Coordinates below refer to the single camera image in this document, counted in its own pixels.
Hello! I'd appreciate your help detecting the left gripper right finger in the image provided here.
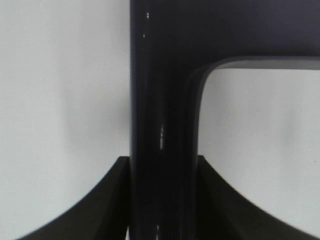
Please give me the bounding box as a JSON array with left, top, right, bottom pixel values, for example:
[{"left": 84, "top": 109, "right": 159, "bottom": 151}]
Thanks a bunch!
[{"left": 197, "top": 155, "right": 315, "bottom": 240}]

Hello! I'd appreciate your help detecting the grey plastic dustpan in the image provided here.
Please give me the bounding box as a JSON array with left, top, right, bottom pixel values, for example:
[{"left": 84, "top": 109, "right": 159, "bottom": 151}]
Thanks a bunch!
[{"left": 129, "top": 0, "right": 320, "bottom": 240}]

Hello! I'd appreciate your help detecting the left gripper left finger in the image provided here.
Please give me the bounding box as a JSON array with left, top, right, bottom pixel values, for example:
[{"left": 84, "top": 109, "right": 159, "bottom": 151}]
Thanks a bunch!
[{"left": 22, "top": 156, "right": 131, "bottom": 240}]

